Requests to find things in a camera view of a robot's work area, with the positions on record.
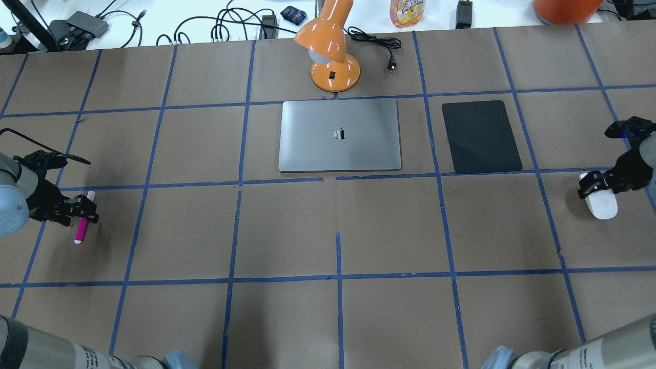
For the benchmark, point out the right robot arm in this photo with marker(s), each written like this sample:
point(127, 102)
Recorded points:
point(631, 346)

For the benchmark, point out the black power adapter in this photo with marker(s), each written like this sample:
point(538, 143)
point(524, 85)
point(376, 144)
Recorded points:
point(268, 28)

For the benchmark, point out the dark blue checked pouch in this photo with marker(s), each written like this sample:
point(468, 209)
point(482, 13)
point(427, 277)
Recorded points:
point(294, 15)

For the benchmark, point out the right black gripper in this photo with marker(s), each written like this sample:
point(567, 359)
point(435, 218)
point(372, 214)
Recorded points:
point(631, 170)

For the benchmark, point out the orange desk lamp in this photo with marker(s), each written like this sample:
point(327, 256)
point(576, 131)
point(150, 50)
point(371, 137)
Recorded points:
point(333, 70)

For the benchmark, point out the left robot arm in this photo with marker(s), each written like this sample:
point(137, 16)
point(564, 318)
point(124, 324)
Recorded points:
point(26, 347)

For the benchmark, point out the grey usb hub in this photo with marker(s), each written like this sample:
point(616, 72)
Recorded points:
point(88, 24)

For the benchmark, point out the silver laptop notebook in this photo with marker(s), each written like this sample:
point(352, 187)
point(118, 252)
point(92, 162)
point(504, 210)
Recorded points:
point(340, 135)

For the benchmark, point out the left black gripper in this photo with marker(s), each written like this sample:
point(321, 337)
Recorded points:
point(44, 196)

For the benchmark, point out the black mousepad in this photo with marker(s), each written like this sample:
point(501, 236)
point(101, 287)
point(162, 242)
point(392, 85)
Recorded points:
point(480, 137)

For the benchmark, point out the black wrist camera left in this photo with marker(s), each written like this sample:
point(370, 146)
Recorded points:
point(54, 160)

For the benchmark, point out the pink marker pen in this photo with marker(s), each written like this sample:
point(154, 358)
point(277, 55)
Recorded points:
point(83, 224)

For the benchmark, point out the white computer mouse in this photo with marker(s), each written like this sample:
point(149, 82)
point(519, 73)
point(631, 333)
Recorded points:
point(603, 208)

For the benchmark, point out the orange snack bag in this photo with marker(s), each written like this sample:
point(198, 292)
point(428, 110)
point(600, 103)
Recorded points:
point(405, 14)

